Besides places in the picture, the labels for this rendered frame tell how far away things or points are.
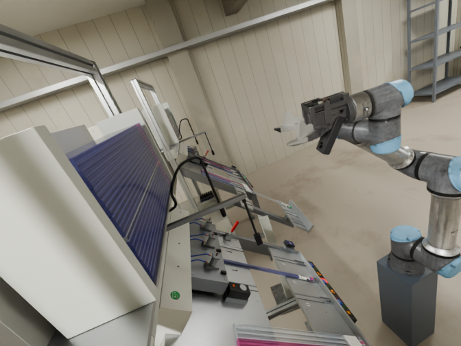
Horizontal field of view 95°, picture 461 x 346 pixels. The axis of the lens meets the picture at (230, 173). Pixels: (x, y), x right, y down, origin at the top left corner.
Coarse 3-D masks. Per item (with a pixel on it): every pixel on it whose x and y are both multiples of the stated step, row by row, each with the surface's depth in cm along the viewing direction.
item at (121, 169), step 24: (96, 144) 41; (120, 144) 52; (144, 144) 73; (96, 168) 37; (120, 168) 46; (144, 168) 62; (96, 192) 34; (120, 192) 42; (144, 192) 55; (168, 192) 79; (120, 216) 38; (144, 216) 49; (144, 240) 44; (144, 264) 40
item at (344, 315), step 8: (312, 272) 105; (320, 280) 99; (328, 288) 95; (328, 296) 93; (336, 304) 88; (344, 312) 84; (344, 320) 83; (352, 320) 82; (352, 328) 79; (360, 336) 76; (368, 344) 73
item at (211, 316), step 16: (224, 240) 101; (224, 256) 89; (240, 256) 94; (240, 272) 84; (256, 288) 79; (192, 304) 62; (208, 304) 64; (224, 304) 67; (240, 304) 69; (256, 304) 72; (192, 320) 57; (208, 320) 59; (224, 320) 61; (240, 320) 64; (256, 320) 66; (176, 336) 52; (192, 336) 53; (208, 336) 55; (224, 336) 57
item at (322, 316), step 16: (272, 256) 106; (288, 256) 112; (288, 272) 98; (304, 272) 104; (304, 288) 91; (320, 288) 97; (304, 304) 82; (320, 304) 86; (320, 320) 78; (336, 320) 81
